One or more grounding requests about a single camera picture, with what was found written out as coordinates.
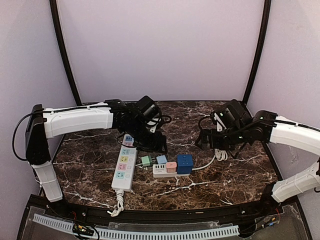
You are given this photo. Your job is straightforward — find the light blue plug adapter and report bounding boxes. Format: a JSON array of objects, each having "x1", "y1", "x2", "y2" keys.
[{"x1": 156, "y1": 155, "x2": 168, "y2": 165}]

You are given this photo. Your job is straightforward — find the pink plug adapter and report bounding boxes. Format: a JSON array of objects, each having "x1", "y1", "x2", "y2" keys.
[{"x1": 165, "y1": 161, "x2": 178, "y2": 173}]

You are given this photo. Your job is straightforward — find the blue cube socket adapter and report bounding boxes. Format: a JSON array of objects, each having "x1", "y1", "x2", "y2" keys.
[{"x1": 176, "y1": 154, "x2": 194, "y2": 175}]

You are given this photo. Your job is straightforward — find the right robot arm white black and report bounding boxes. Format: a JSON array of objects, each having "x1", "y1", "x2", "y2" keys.
[{"x1": 195, "y1": 110, "x2": 320, "y2": 203}]

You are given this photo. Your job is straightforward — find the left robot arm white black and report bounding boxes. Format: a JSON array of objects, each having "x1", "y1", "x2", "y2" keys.
[{"x1": 23, "y1": 96, "x2": 168, "y2": 203}]

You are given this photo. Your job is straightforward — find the green plug adapter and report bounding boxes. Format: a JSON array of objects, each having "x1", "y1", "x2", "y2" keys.
[{"x1": 141, "y1": 155, "x2": 153, "y2": 167}]

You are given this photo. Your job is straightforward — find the small white power strip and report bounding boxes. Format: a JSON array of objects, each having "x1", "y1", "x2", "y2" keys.
[{"x1": 152, "y1": 164, "x2": 190, "y2": 179}]

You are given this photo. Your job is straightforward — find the long white colourful power strip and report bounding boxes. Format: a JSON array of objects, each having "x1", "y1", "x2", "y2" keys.
[{"x1": 111, "y1": 134, "x2": 138, "y2": 192}]

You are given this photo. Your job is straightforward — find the white coiled cable small strip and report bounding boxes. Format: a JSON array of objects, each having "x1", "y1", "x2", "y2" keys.
[{"x1": 192, "y1": 148, "x2": 228, "y2": 171}]

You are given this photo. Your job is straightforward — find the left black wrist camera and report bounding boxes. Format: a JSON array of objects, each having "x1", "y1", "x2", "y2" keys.
[{"x1": 135, "y1": 95, "x2": 162, "y2": 126}]

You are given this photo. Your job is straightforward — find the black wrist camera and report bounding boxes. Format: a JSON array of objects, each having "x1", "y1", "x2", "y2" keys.
[
  {"x1": 211, "y1": 99, "x2": 252, "y2": 129},
  {"x1": 135, "y1": 95, "x2": 162, "y2": 126}
]

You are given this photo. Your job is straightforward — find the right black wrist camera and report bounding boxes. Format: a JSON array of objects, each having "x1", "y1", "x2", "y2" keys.
[{"x1": 211, "y1": 99, "x2": 252, "y2": 129}]

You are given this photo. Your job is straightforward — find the white cable long strip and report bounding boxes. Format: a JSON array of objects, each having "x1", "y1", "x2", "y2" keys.
[{"x1": 107, "y1": 189, "x2": 125, "y2": 217}]

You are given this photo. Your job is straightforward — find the black front table rail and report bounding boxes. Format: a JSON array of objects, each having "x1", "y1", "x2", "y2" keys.
[{"x1": 27, "y1": 194, "x2": 282, "y2": 226}]

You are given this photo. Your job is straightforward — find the white slotted cable duct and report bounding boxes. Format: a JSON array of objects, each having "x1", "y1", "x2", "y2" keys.
[{"x1": 32, "y1": 214, "x2": 240, "y2": 240}]

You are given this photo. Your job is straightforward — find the left black frame post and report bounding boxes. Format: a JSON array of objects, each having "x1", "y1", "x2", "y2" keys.
[{"x1": 49, "y1": 0, "x2": 82, "y2": 106}]

